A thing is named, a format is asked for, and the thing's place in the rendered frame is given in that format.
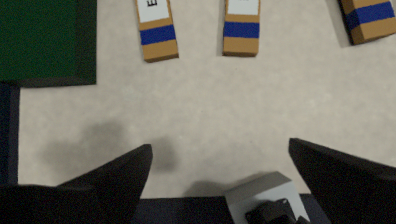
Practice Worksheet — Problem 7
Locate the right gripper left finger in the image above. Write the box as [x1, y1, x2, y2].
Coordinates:
[0, 144, 153, 224]

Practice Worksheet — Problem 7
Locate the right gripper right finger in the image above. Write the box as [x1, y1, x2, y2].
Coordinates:
[288, 137, 396, 224]

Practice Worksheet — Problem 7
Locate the green flat rectangular platform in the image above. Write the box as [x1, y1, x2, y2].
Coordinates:
[0, 0, 97, 88]

